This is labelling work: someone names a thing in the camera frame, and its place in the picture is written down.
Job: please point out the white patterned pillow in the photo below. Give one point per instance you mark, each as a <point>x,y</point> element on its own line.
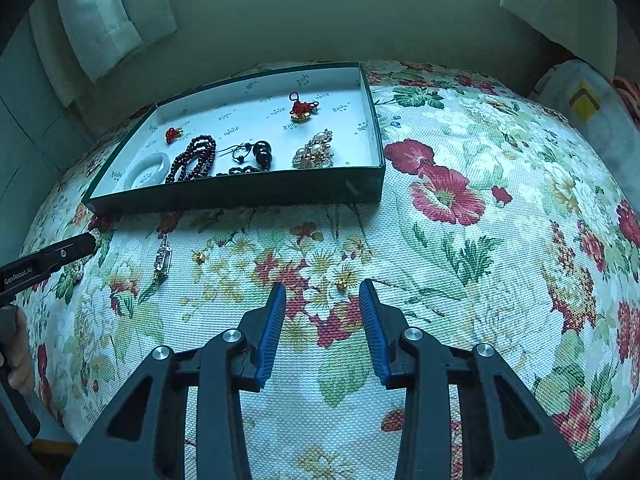
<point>590,110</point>

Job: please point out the person's left hand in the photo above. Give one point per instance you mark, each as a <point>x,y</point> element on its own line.
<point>21,355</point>

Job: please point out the red knot gold charm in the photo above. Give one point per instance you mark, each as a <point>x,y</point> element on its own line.
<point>300,108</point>

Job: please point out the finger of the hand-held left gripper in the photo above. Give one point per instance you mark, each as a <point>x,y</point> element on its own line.
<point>65,254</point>

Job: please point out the green shallow box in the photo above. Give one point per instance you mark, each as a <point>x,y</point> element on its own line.
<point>240,195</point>

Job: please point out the white cabinet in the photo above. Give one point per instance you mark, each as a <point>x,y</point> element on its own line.
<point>35,120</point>

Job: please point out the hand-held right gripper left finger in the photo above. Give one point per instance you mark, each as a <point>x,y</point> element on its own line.
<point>267,335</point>

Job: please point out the small red charm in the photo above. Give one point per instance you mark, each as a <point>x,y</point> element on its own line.
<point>172,134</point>

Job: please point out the pearl gold brooch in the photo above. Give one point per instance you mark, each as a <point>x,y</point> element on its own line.
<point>313,152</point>

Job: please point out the pale green curtain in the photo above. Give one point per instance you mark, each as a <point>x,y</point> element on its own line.
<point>100,15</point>
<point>560,5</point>

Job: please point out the pink blanket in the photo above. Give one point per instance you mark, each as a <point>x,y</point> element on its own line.
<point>629,97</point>

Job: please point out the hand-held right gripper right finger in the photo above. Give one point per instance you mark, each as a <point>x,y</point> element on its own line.
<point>375,335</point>

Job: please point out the small gold earring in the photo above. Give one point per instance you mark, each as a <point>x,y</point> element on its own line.
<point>344,283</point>
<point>200,257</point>

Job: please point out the white jade bangle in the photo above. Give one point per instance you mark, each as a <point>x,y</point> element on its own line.
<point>131,176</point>

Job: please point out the silver rhinestone hair clip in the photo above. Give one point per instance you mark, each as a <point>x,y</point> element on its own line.
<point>162,260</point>

